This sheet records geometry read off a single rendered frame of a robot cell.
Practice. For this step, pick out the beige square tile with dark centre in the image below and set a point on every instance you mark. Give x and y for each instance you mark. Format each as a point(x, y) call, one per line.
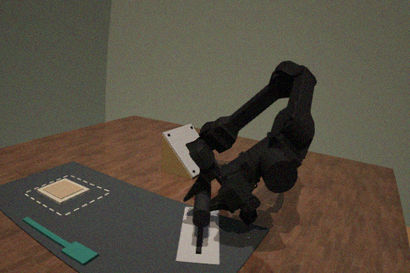
point(63, 191)

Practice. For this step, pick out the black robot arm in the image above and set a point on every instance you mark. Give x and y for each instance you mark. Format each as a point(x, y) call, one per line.
point(281, 152)

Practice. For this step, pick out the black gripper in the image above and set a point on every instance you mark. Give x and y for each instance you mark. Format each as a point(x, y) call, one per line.
point(204, 158)

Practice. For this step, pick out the green flat trowel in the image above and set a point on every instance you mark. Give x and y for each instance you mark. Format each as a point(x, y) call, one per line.
point(75, 251)

